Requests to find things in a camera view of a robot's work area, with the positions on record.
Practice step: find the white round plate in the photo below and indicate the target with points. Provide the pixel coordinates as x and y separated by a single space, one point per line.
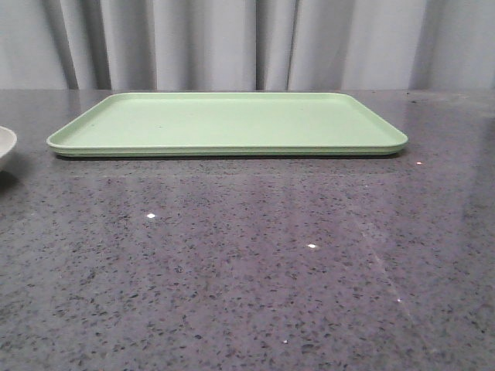
8 141

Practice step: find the light green rectangular tray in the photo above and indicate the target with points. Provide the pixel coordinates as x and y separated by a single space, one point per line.
208 124

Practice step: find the grey pleated curtain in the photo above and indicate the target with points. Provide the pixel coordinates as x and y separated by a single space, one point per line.
247 45

